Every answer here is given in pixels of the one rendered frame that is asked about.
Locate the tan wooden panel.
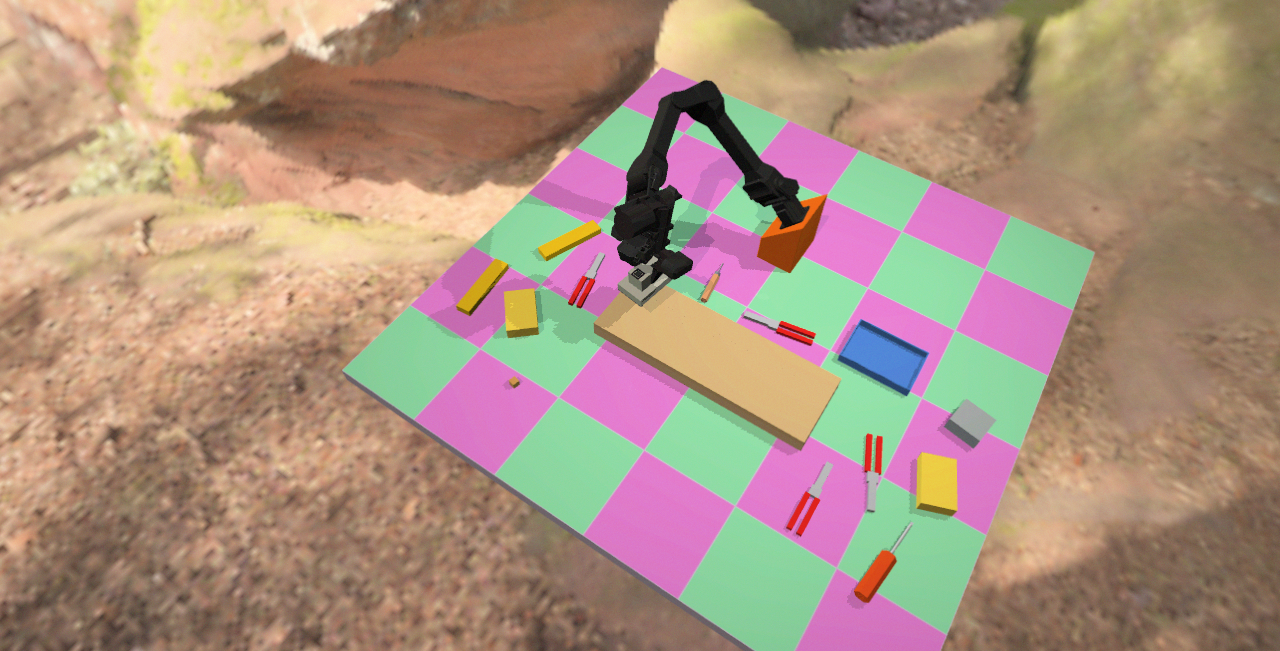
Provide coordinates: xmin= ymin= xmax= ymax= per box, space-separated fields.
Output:
xmin=594 ymin=286 xmax=841 ymax=451

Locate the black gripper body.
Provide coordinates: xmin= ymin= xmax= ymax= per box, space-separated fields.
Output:
xmin=611 ymin=223 xmax=692 ymax=280

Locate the blue rectangular tray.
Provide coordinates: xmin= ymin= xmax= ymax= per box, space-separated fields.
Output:
xmin=837 ymin=318 xmax=929 ymax=396

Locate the orange-handled awl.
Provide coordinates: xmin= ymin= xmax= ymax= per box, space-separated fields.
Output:
xmin=854 ymin=521 xmax=914 ymax=602

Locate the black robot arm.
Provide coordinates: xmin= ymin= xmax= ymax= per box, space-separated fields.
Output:
xmin=614 ymin=81 xmax=810 ymax=266

